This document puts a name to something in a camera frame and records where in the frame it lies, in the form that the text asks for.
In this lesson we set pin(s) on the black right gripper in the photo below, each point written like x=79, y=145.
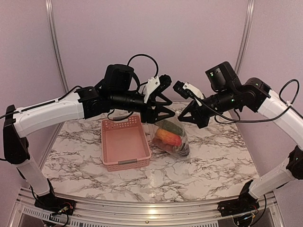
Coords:
x=201, y=119

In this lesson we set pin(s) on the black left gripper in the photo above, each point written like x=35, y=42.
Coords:
x=150, y=114

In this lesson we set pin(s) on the dark green cucumber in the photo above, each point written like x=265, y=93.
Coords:
x=171, y=127

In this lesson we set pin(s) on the orange yellow fruit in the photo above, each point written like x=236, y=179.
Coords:
x=168, y=137

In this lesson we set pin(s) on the clear zip top bag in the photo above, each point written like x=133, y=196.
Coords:
x=153, y=128

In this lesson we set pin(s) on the purple eggplant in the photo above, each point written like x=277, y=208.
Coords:
x=184, y=149

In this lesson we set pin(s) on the red lychee bunch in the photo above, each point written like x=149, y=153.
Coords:
x=166, y=147

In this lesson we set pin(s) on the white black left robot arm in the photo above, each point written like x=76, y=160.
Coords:
x=111, y=93

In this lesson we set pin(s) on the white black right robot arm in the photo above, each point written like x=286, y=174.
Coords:
x=259, y=98

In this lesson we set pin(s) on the pink perforated plastic basket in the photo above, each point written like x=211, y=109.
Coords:
x=124, y=144

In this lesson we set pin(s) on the rear aluminium table rail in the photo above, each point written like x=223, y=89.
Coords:
x=184, y=103

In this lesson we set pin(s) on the aluminium table rail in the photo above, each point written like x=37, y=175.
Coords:
x=102, y=213
x=184, y=103
x=50, y=144

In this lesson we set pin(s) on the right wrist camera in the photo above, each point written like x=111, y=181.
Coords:
x=187, y=90

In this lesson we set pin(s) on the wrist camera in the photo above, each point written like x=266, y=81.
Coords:
x=187, y=90
x=156, y=84

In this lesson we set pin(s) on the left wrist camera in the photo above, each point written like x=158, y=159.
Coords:
x=156, y=84

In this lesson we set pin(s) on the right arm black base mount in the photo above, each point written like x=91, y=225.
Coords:
x=236, y=206

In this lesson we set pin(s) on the left aluminium table rail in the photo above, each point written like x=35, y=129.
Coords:
x=50, y=144

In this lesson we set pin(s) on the front aluminium table rail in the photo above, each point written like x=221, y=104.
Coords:
x=102, y=213

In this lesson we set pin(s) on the right rear aluminium frame post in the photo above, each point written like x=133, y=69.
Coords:
x=245, y=35

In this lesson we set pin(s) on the aluminium frame post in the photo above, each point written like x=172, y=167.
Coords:
x=55, y=44
x=245, y=35

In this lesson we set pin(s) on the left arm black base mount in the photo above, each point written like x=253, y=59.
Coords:
x=56, y=205

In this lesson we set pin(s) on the left rear aluminium frame post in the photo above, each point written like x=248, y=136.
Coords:
x=55, y=44

